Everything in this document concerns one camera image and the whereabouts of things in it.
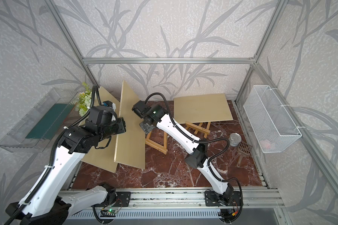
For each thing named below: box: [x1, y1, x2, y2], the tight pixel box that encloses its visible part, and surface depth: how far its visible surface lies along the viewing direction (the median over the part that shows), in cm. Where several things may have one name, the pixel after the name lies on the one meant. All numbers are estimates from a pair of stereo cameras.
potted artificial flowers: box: [75, 81, 93, 118], surface depth 80 cm
